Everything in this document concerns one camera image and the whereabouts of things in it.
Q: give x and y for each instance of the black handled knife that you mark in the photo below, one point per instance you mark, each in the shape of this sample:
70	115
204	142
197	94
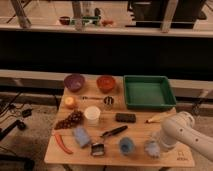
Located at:
114	131

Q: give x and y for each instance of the orange round fruit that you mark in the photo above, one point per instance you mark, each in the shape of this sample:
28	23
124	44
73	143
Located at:
70	102

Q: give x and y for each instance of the black sponge block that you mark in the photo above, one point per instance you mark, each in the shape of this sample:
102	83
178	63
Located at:
124	117

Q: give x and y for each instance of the blue small cup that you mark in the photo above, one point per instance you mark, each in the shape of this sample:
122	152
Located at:
126	146

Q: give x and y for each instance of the dark grape bunch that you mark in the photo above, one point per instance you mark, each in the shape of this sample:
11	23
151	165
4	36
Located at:
75	118

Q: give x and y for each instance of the white plastic cup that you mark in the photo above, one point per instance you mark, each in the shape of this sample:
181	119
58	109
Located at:
92	115

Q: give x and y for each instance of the purple bowl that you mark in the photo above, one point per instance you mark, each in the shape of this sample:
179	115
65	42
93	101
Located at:
74	82

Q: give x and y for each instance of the green plastic tray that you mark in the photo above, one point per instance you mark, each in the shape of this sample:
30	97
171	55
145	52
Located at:
148	92

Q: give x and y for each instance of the metal measuring spoon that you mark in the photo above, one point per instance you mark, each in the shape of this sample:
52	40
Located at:
108	100

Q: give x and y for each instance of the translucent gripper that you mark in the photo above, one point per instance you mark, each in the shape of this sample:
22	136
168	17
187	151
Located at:
156	138

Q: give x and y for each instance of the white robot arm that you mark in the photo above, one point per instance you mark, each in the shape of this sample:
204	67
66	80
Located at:
180	128

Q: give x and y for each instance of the wooden table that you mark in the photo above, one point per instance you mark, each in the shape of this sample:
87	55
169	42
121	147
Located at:
139	132

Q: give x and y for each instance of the red chili pepper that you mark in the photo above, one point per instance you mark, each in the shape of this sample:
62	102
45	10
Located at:
61	144

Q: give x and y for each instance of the light blue towel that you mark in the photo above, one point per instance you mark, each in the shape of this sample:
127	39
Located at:
152	148

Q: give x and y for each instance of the blue folded cloth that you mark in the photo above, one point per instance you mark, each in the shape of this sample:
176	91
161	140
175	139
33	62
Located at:
81	136

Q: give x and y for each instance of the orange bowl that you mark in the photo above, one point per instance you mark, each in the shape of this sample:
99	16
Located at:
106	83

